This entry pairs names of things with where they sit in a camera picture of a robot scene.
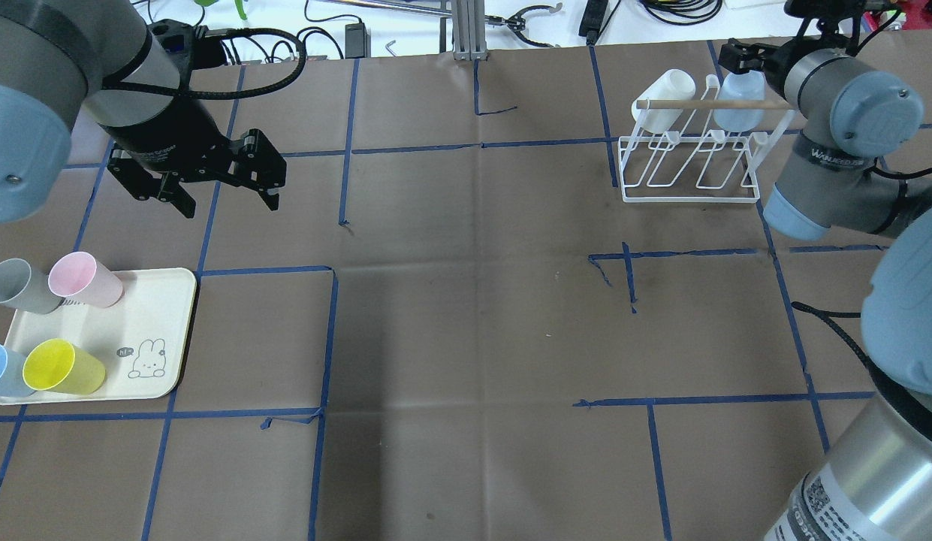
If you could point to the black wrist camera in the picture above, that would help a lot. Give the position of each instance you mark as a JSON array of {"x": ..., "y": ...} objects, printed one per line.
[
  {"x": 190, "y": 48},
  {"x": 831, "y": 13}
]

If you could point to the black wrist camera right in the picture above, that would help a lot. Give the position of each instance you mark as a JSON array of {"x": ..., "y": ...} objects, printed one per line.
[{"x": 831, "y": 13}]

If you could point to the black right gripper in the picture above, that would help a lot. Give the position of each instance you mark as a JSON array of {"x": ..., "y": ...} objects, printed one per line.
[{"x": 773, "y": 62}]

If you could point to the grey cup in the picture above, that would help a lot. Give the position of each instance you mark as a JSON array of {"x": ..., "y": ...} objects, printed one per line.
[{"x": 25, "y": 287}]

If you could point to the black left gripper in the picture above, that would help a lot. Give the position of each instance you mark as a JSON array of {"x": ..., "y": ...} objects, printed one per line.
[{"x": 167, "y": 129}]

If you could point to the white wire cup rack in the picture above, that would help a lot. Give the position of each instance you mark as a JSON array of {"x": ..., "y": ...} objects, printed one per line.
[{"x": 713, "y": 152}]

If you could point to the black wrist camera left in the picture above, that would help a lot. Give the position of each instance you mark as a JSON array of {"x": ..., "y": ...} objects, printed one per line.
[{"x": 190, "y": 48}]

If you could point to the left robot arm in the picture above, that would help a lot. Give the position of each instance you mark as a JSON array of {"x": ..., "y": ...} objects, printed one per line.
[{"x": 60, "y": 58}]

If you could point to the yellow cup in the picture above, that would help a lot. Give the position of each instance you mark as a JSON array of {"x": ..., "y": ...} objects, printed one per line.
[{"x": 60, "y": 366}]

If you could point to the cream serving tray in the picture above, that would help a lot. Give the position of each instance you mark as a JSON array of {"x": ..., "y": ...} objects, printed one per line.
[{"x": 141, "y": 340}]

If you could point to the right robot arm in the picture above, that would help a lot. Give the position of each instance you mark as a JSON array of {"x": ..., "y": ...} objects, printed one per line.
[{"x": 875, "y": 483}]

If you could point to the white cup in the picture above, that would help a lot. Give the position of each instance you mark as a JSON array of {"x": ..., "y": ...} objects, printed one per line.
[{"x": 672, "y": 85}]

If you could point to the pink cup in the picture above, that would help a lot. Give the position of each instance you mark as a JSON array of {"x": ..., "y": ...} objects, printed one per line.
[{"x": 80, "y": 277}]

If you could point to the black power adapter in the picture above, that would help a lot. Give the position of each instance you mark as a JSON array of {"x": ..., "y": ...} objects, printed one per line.
[{"x": 592, "y": 20}]

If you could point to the aluminium frame post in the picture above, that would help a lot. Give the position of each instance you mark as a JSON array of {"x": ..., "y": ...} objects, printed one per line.
[{"x": 468, "y": 28}]

